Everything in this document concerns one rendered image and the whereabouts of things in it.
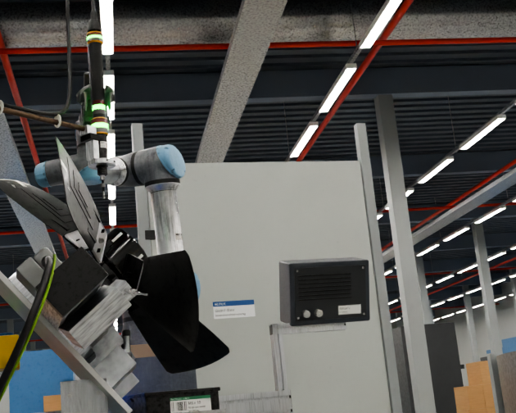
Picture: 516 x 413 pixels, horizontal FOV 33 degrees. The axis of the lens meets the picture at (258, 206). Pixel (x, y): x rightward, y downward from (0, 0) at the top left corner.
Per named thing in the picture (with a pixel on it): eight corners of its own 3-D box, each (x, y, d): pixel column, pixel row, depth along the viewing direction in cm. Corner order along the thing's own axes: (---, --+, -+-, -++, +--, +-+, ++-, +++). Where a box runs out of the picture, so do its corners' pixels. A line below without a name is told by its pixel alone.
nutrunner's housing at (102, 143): (101, 172, 218) (92, 6, 228) (91, 176, 220) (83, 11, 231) (113, 174, 221) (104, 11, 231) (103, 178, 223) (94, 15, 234)
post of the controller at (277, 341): (278, 391, 254) (272, 324, 259) (275, 391, 257) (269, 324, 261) (287, 390, 255) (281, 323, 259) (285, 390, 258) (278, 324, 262)
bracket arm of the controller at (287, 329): (272, 334, 258) (271, 324, 259) (269, 335, 261) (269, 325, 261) (346, 329, 264) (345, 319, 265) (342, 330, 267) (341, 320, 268)
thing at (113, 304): (84, 350, 171) (68, 331, 170) (73, 345, 180) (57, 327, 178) (132, 304, 176) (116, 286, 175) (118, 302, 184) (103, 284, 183)
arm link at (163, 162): (166, 313, 286) (147, 153, 293) (206, 307, 280) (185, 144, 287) (147, 315, 275) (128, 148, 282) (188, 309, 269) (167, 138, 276)
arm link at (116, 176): (119, 158, 297) (28, 156, 252) (146, 152, 293) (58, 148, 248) (124, 191, 297) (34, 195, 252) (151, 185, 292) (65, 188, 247)
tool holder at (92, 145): (94, 159, 215) (92, 122, 217) (76, 166, 219) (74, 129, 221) (121, 165, 222) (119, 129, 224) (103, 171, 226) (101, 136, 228)
